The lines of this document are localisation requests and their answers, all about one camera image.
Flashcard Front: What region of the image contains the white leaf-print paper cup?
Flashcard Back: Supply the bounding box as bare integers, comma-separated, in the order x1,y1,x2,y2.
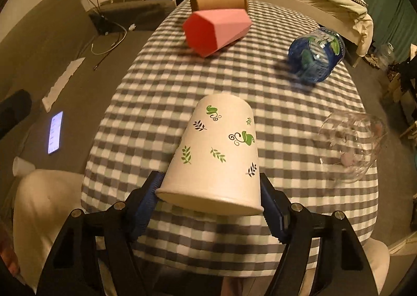
156,94,264,216

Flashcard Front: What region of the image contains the lit smartphone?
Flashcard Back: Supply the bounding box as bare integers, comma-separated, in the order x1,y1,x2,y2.
47,111,64,155

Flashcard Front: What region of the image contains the white paper strip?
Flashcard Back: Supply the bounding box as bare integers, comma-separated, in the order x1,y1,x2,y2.
42,58,85,113

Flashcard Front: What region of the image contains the white charging cable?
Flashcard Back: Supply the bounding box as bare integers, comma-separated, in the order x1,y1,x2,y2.
90,0,128,56

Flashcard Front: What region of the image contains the grey checked tablecloth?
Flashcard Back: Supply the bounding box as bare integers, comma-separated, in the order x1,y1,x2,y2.
80,0,380,279

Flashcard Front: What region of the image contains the clear glass with stickers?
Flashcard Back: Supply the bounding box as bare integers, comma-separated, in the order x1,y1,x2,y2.
314,111,387,184

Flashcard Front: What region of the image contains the pink faceted cup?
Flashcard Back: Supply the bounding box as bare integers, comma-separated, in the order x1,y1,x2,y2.
182,9,252,58

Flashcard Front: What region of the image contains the blue label plastic bottle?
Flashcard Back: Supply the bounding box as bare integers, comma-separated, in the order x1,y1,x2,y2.
288,26,346,84

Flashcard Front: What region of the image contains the large water jug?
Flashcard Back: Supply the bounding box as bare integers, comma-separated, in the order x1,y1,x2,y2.
377,43,395,72

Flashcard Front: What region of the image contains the wooden chair with clothes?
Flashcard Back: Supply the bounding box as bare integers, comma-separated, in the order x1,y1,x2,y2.
386,43,416,141

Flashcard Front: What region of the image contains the small white cup on sofa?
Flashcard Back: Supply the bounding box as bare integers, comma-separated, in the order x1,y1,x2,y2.
12,156,36,177

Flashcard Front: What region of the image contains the grey sofa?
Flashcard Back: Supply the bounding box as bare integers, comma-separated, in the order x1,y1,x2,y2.
1,0,175,220

